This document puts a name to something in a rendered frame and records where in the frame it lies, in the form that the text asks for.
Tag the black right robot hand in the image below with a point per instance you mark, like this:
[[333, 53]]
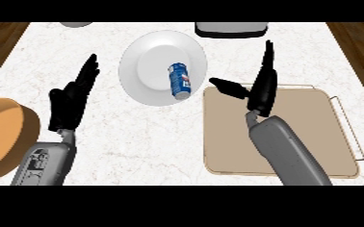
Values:
[[262, 86]]

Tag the blue can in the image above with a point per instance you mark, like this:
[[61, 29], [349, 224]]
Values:
[[179, 80]]

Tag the white round plate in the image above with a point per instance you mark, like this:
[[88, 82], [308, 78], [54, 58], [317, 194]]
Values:
[[163, 68]]

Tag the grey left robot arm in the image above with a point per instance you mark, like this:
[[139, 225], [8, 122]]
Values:
[[46, 162]]

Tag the white and black appliance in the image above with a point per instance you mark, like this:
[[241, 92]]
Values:
[[231, 29]]

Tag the grey round object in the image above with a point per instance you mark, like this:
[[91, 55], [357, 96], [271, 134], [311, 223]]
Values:
[[76, 24]]

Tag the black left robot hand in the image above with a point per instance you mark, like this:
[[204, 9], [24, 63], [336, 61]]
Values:
[[71, 99]]

